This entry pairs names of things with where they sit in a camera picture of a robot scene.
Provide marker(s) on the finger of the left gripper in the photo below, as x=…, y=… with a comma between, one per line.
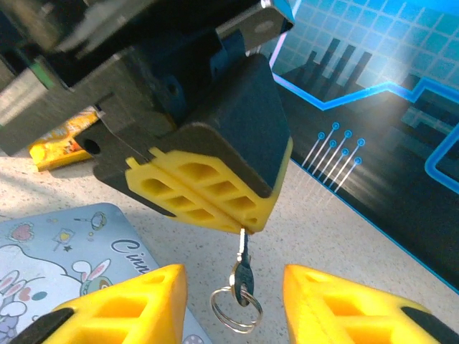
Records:
x=244, y=125
x=114, y=161

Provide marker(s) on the yellow snack bag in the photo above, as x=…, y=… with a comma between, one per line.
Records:
x=61, y=143

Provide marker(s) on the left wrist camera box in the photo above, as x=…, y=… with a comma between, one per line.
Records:
x=261, y=25

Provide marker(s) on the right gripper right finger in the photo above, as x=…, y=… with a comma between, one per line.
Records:
x=322, y=304

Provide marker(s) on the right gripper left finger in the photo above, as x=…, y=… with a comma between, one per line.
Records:
x=143, y=315

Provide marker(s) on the small silver key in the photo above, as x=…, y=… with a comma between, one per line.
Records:
x=245, y=276

